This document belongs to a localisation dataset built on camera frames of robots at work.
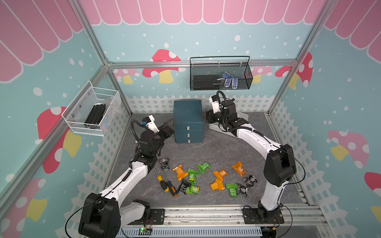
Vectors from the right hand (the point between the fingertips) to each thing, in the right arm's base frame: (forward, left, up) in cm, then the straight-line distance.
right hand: (204, 111), depth 86 cm
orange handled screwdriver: (-35, +20, -23) cm, 47 cm away
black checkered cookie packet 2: (-37, -20, -24) cm, 48 cm away
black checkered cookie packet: (-34, +12, -24) cm, 44 cm away
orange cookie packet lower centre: (-34, -7, -24) cm, 42 cm away
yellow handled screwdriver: (-33, +25, -23) cm, 48 cm away
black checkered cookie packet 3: (-32, -26, -24) cm, 47 cm away
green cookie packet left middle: (-29, +8, -25) cm, 39 cm away
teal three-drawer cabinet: (-5, +9, -3) cm, 11 cm away
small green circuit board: (-55, +31, -28) cm, 69 cm away
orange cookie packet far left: (-27, +15, -24) cm, 39 cm away
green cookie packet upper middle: (-23, +1, -24) cm, 33 cm away
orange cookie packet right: (-24, -21, -24) cm, 40 cm away
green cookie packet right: (-36, -15, -25) cm, 46 cm away
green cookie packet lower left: (-37, +8, -24) cm, 44 cm away
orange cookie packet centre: (-28, -8, -25) cm, 39 cm away
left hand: (-11, +17, +3) cm, 21 cm away
